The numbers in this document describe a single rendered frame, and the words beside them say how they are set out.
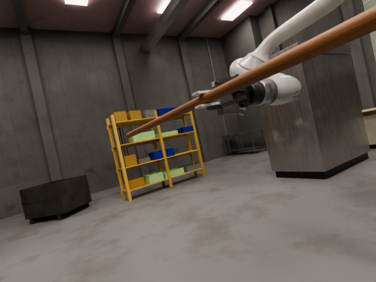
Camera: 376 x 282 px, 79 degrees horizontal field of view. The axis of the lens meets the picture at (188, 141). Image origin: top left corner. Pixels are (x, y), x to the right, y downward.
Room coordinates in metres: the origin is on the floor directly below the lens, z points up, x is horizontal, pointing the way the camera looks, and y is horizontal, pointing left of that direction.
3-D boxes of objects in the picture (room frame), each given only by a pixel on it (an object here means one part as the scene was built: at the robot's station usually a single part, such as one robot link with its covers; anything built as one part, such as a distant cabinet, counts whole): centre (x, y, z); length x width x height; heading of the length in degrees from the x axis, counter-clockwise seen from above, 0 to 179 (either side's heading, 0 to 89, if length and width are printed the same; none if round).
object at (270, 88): (0.78, -0.27, 1.19); 0.09 x 0.06 x 0.09; 30
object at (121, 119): (6.17, 0.80, 1.06); 2.39 x 0.62 x 2.12; 122
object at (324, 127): (4.64, -2.44, 1.13); 1.73 x 1.33 x 2.26; 120
